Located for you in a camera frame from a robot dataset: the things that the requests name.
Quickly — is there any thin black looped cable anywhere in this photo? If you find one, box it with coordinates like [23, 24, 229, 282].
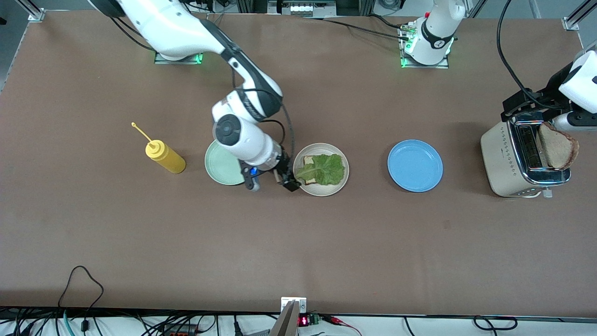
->
[58, 266, 104, 308]

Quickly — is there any white metal bracket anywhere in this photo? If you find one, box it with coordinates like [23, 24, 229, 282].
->
[281, 297, 307, 314]

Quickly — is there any yellow squeeze bottle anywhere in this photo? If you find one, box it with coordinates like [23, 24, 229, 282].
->
[132, 122, 187, 175]

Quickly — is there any grey aluminium bar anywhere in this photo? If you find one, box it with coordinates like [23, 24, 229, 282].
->
[270, 301, 300, 336]

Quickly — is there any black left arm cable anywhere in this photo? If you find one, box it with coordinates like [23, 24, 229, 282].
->
[496, 0, 574, 112]

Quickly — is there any cream and chrome toaster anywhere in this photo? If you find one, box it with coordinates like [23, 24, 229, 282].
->
[480, 112, 572, 199]

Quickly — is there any aluminium frame post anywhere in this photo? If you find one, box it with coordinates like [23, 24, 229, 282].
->
[16, 0, 46, 22]
[562, 0, 597, 31]

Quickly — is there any mint green plate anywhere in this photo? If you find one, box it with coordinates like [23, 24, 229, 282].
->
[204, 140, 248, 186]

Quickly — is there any white power box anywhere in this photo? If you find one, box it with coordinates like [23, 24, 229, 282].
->
[268, 0, 336, 17]

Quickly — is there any blue plate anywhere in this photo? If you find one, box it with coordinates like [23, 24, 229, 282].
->
[387, 140, 444, 193]

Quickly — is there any green lettuce leaf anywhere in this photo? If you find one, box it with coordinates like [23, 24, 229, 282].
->
[295, 154, 346, 186]

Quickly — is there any red clip lead cable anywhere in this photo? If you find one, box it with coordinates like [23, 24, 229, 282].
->
[322, 315, 363, 336]

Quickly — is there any brown-crusted bread slice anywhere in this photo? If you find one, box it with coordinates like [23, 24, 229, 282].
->
[538, 122, 580, 169]

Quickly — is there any black coiled cable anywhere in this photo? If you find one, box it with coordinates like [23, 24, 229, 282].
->
[473, 316, 518, 331]

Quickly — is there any light bread slice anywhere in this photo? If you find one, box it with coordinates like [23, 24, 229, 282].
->
[303, 155, 345, 186]

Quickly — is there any beige plate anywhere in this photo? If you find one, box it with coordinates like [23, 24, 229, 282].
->
[293, 143, 350, 197]

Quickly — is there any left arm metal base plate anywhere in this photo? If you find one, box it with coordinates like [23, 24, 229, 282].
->
[399, 23, 449, 70]

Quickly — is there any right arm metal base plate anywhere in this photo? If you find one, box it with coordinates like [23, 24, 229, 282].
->
[154, 51, 204, 65]

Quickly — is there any black cable across table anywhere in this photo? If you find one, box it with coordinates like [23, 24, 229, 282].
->
[303, 16, 411, 42]

